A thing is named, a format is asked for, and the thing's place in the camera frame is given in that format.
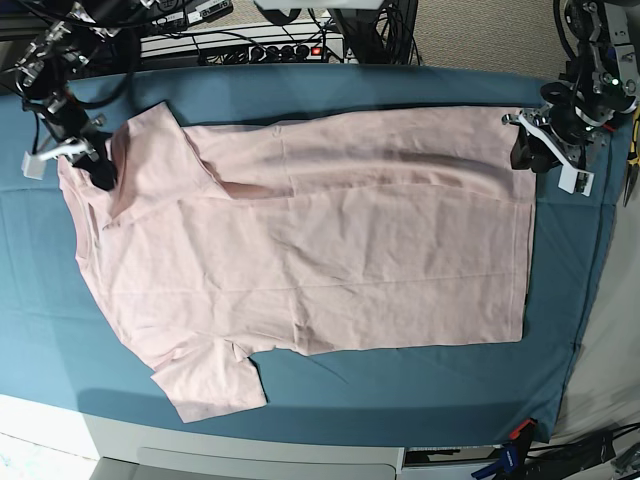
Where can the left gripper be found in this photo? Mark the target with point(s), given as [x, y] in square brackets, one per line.
[573, 125]

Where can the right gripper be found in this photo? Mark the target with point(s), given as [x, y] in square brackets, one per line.
[68, 121]

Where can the pink T-shirt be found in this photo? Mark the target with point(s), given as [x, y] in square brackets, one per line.
[364, 230]

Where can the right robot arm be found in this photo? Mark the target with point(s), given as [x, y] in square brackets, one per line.
[42, 74]

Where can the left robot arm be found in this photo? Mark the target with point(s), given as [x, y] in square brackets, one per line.
[600, 85]

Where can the white power strip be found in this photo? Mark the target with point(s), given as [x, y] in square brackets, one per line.
[234, 48]

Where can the orange blue clamp bottom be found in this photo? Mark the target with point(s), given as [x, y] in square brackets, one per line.
[512, 454]

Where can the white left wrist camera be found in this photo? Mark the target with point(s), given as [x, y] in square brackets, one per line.
[573, 178]

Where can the yellow handled pliers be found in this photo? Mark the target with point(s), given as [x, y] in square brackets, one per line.
[632, 168]

